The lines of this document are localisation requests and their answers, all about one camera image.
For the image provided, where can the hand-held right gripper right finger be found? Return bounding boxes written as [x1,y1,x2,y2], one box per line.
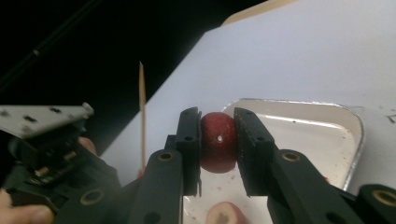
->
[233,106,280,198]

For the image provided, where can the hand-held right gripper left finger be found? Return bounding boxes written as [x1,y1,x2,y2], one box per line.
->
[163,106,203,198]

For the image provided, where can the red fruit piece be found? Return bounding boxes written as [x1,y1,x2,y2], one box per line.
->
[205,201,248,224]
[199,111,238,175]

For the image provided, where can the white rectangular tray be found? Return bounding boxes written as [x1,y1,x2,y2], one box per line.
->
[181,98,365,224]

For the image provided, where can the thin wooden skewer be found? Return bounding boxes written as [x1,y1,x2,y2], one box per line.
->
[137,61,149,175]

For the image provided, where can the dark metal stand bar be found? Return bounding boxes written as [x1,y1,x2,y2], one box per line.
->
[0,0,104,91]

